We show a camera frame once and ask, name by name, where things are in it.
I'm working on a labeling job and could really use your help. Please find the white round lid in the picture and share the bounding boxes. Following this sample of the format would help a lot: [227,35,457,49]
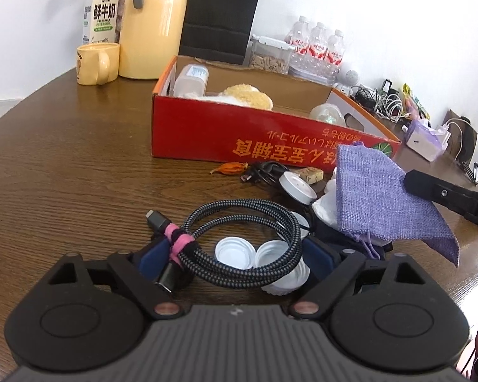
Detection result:
[279,171,317,205]

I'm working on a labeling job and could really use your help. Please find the clear seed storage container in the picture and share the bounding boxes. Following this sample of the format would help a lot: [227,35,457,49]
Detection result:
[249,35,295,74]

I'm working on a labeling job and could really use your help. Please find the yellow ceramic mug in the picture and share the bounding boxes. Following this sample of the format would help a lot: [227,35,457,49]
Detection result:
[76,42,120,85]

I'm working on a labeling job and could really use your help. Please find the plush corgi toy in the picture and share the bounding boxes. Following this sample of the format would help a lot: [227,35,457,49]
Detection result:
[220,84,273,110]

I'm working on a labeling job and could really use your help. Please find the white power adapter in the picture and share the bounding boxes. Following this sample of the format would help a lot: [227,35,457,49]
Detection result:
[441,117,470,144]

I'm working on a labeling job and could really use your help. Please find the white plastic lid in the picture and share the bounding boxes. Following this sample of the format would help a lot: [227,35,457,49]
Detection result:
[214,236,256,270]

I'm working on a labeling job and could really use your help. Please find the white plastic rectangular case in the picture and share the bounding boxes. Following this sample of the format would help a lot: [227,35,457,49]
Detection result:
[173,64,209,97]

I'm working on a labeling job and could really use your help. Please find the right water bottle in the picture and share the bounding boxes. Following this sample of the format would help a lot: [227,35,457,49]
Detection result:
[324,29,344,78]

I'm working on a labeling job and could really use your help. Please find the purple fabric pouch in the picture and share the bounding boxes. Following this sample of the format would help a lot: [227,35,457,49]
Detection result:
[336,144,460,265]

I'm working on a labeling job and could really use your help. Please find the middle water bottle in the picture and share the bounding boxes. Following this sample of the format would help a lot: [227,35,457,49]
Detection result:
[306,23,328,74]

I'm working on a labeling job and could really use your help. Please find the white milk carton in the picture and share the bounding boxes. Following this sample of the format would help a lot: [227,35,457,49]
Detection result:
[82,0,119,45]

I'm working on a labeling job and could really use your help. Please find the left water bottle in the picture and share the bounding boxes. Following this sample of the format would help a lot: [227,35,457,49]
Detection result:
[285,16,311,67]

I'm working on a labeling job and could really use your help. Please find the white plastic bag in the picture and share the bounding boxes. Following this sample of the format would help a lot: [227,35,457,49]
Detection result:
[312,167,341,231]

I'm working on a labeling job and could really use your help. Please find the yellow thermos jug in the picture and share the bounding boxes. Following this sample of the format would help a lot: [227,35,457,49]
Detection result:
[119,0,186,79]

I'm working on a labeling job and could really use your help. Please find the purple tissue pack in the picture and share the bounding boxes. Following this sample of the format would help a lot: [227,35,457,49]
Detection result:
[405,119,451,162]

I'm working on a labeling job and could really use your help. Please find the thin black cable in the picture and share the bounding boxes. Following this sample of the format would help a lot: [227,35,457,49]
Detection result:
[240,160,292,188]

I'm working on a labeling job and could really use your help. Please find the water bottle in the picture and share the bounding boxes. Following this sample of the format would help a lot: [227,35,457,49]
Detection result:
[306,23,328,74]
[285,16,311,67]
[324,29,344,78]

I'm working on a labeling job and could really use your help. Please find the white toy robot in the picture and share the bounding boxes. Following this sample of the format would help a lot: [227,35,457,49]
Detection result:
[334,69,359,97]

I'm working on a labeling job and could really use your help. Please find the braided black usb cable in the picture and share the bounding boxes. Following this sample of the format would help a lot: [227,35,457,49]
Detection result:
[144,198,304,294]

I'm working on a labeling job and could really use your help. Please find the dried orange flower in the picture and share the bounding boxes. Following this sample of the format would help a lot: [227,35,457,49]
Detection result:
[210,162,249,175]

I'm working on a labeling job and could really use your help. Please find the colourful snack packet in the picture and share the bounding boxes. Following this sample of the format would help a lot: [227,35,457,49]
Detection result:
[402,84,430,121]

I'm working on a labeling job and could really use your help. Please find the black paper shopping bag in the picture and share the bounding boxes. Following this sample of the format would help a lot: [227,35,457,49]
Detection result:
[179,0,258,65]

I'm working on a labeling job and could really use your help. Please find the tangled cables and chargers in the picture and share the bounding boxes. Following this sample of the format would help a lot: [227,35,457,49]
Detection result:
[350,78,414,123]

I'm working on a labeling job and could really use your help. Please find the red orange cardboard box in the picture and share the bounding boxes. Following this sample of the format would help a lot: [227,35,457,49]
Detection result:
[151,56,401,170]

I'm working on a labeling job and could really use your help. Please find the small wrapped candy block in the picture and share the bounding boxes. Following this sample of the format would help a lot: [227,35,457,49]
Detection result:
[293,166,324,185]

